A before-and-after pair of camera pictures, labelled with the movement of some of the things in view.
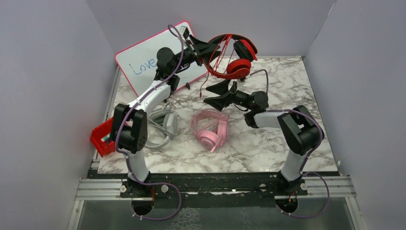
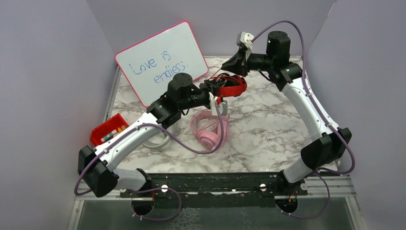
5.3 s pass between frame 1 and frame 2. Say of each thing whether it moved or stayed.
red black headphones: moved
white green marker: stayed
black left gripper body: moved
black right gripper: moved
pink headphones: stayed
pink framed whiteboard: stayed
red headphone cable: moved
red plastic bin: stayed
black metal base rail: stayed
